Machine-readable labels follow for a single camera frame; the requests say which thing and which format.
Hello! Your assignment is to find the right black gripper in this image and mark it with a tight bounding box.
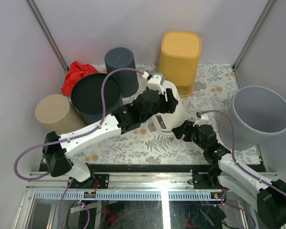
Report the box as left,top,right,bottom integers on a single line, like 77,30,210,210
171,120,207,151

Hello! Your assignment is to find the cream white bin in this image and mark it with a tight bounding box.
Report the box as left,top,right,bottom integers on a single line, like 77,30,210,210
151,80,187,135

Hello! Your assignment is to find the yellow mesh basket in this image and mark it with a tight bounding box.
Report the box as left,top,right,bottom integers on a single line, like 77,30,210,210
158,31,202,98

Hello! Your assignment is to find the slate blue tapered bin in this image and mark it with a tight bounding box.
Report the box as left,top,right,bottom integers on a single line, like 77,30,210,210
104,47,139,98

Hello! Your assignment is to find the translucent grey bin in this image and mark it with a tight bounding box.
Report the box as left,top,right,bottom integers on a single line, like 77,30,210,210
218,86,286,151

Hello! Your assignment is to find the large dark navy bin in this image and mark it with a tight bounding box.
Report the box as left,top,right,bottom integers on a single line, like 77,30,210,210
71,73,123,125

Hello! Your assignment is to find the beige bin with black rim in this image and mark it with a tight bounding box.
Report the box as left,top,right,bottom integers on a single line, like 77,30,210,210
35,94,86,134

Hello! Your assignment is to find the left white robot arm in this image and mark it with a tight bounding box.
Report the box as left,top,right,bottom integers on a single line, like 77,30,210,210
42,88,180,188

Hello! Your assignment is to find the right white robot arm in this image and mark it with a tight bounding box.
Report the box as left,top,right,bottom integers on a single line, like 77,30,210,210
173,121,286,229

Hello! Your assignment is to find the floral patterned table mat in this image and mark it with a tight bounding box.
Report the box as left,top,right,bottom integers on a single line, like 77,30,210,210
47,63,262,165

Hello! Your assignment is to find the crumpled red cloth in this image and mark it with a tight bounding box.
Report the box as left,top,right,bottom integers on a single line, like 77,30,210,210
61,61,98,97

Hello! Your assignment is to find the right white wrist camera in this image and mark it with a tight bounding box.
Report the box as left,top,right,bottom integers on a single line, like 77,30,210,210
194,113,210,126

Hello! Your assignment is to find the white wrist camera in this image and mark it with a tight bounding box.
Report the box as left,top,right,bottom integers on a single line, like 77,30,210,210
142,72,164,94
194,113,210,126

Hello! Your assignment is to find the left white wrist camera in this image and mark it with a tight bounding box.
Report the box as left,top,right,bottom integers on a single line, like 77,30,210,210
142,72,164,94

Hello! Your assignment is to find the right aluminium frame post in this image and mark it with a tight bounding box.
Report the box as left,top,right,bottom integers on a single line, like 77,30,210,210
231,0,277,72

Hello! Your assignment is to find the aluminium frame post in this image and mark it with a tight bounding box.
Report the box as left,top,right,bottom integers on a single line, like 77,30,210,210
26,0,70,72
231,0,277,72

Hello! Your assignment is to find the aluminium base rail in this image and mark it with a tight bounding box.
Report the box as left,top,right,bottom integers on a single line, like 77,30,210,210
26,172,223,201

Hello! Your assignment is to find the left aluminium frame post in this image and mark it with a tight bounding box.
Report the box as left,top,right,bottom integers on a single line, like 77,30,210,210
26,0,70,72

